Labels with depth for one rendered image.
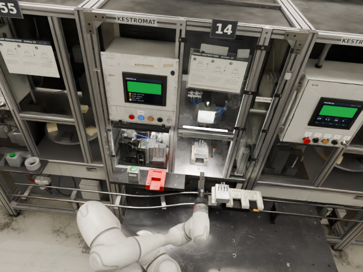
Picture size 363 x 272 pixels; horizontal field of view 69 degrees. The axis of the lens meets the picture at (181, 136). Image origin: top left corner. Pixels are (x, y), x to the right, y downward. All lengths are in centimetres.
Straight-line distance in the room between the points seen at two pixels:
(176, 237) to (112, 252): 53
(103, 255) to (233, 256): 111
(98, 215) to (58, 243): 173
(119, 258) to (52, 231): 191
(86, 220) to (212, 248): 105
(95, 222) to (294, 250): 146
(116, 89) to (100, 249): 89
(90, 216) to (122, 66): 79
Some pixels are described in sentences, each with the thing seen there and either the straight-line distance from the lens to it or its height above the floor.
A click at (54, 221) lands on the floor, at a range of 302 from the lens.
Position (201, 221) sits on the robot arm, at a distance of 149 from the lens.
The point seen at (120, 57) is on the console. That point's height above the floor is 181.
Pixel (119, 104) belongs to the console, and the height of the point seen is 150.
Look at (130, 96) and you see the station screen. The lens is 158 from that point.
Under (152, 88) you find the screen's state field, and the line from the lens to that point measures 151.
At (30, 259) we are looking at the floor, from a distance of 289.
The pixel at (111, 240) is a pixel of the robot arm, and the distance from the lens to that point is 112.
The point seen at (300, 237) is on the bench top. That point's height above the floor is 68.
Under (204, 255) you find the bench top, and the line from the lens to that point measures 196.
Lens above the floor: 245
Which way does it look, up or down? 41 degrees down
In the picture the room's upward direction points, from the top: 5 degrees clockwise
